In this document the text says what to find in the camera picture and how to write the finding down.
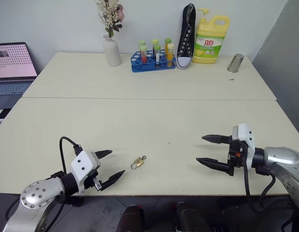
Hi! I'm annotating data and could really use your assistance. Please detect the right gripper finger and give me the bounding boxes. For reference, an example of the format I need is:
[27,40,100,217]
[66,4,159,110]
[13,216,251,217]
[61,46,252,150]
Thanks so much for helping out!
[201,134,232,145]
[196,157,230,176]

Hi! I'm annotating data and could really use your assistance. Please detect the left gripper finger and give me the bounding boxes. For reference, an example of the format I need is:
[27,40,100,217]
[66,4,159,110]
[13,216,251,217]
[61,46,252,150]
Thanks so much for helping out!
[100,170,126,191]
[95,149,113,160]

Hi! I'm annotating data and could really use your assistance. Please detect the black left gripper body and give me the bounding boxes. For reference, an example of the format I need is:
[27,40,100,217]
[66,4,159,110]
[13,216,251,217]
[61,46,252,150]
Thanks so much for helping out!
[85,166,103,192]

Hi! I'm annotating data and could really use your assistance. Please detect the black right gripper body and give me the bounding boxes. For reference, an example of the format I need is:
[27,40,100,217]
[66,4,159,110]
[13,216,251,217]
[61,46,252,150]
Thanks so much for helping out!
[228,135,248,177]

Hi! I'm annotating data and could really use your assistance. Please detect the small brass padlock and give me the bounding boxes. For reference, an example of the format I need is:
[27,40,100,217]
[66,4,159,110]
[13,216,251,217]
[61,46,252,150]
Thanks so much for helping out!
[130,157,144,170]

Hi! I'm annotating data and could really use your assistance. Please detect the dark reddish rounded shape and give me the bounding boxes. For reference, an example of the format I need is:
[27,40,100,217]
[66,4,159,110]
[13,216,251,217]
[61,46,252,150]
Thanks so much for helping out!
[120,204,145,232]

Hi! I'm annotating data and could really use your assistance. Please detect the dark grey rounded shape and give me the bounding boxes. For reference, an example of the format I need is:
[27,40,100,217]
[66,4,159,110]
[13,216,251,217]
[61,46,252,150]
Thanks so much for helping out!
[175,201,211,232]

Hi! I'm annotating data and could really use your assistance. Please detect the steel metal cup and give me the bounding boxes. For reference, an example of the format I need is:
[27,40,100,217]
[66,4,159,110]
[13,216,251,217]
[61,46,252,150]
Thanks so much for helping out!
[227,53,244,73]

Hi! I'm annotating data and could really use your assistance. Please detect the yellow detergent pump bottle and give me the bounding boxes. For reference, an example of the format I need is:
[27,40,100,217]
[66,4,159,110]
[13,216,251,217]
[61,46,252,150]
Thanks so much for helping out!
[192,8,230,65]

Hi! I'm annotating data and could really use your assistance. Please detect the yellow-capped tube orange liquid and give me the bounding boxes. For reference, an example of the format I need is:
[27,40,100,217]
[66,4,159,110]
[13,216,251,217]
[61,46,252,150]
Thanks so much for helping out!
[166,43,175,67]

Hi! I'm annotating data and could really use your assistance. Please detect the blue test tube rack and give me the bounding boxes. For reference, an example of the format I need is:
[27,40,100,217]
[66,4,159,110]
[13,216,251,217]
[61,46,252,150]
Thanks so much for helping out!
[130,51,176,73]

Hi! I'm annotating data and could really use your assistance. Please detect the white ceramic vase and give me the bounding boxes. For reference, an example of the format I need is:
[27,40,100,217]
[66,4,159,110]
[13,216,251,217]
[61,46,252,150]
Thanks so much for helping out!
[102,34,122,67]

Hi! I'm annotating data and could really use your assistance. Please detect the green-capped tube white label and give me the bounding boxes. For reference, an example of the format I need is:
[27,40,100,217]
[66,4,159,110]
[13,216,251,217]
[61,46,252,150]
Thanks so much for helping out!
[153,44,162,67]

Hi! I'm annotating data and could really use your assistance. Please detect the green-capped tube red-orange liquid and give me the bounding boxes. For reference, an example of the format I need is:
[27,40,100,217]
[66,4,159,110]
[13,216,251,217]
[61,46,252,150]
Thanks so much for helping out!
[139,45,148,64]

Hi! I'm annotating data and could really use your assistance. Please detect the black canvas sneaker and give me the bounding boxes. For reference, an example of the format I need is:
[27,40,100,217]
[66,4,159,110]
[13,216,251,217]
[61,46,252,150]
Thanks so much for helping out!
[175,3,197,70]

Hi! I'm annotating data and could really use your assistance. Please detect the green-capped tube orange liquid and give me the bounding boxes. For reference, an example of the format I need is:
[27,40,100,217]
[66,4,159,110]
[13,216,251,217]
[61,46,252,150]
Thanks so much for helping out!
[164,37,173,55]

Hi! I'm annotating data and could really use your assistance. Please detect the yellow-green-capped tube dark liquid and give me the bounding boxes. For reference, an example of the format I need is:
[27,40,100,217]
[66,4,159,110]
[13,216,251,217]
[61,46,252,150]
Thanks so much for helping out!
[151,38,160,58]

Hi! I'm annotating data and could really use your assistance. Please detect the green-capped tube pale red liquid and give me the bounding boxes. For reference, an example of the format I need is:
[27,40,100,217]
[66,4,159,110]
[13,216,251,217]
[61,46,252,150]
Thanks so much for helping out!
[138,39,146,60]

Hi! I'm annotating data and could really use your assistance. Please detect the open grey laptop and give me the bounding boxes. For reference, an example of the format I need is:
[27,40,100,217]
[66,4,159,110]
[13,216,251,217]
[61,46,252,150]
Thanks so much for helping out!
[0,42,39,110]

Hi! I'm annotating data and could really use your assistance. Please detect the dried flower bouquet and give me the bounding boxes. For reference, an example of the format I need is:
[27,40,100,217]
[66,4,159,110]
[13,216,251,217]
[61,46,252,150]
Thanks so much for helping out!
[94,0,126,39]

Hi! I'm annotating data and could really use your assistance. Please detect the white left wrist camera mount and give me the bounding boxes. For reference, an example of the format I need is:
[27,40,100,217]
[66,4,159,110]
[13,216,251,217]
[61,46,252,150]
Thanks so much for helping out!
[70,150,102,194]

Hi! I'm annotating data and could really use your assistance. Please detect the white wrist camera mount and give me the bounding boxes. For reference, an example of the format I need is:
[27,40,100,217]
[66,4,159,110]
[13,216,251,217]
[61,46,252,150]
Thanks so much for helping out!
[70,150,102,194]
[232,123,256,168]

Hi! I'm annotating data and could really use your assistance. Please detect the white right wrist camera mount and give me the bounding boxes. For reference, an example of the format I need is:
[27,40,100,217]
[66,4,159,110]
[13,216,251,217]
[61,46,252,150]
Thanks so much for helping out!
[232,123,256,168]

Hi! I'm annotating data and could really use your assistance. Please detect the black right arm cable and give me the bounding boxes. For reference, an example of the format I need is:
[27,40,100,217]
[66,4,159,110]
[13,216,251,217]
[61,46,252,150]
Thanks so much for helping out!
[242,154,277,214]

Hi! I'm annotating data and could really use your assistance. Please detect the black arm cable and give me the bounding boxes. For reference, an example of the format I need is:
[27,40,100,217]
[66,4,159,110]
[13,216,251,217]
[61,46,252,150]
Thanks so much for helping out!
[242,154,277,214]
[59,136,83,174]

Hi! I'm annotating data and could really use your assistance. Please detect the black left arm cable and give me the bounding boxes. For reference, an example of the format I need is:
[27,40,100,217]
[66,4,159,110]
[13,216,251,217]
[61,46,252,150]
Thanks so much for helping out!
[59,136,83,174]

